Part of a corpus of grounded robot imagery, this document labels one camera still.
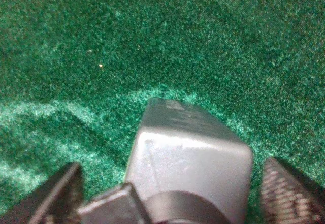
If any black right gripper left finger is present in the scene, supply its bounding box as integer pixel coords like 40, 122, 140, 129
1, 162, 83, 223

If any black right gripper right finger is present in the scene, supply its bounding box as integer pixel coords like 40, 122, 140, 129
260, 157, 324, 223

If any grey pump soap bottle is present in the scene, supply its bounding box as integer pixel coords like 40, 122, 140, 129
78, 98, 253, 223

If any green velvet table cloth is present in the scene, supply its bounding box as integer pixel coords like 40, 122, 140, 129
1, 0, 324, 223

